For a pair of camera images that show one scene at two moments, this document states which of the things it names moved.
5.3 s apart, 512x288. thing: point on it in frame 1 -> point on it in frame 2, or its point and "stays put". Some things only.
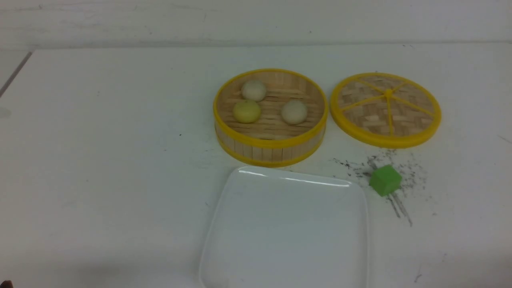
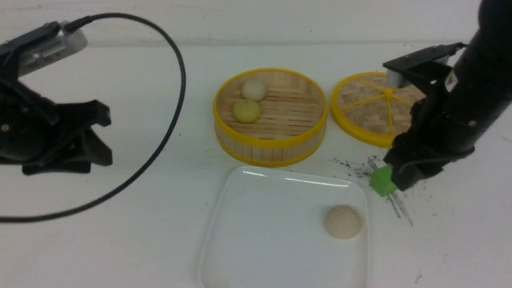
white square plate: (267, 227) stays put
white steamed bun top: (253, 90) stays put
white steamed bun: (294, 112) -> (343, 222)
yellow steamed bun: (247, 111) stays put
